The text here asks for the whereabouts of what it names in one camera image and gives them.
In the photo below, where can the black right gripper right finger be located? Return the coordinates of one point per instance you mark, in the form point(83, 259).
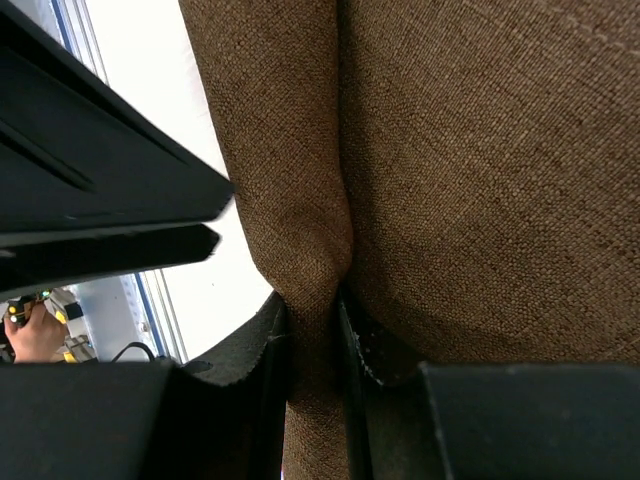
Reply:
point(408, 418)

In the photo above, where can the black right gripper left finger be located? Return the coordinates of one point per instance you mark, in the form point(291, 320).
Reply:
point(221, 416)

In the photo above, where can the brown cloth napkin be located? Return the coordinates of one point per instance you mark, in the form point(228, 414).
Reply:
point(469, 169)

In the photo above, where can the person hand in background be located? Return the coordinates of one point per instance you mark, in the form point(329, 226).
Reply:
point(39, 340)

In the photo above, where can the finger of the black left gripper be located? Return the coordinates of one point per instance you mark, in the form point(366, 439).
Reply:
point(29, 268)
point(76, 156)

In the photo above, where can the aluminium frame rail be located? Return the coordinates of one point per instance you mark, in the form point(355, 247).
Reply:
point(121, 315)

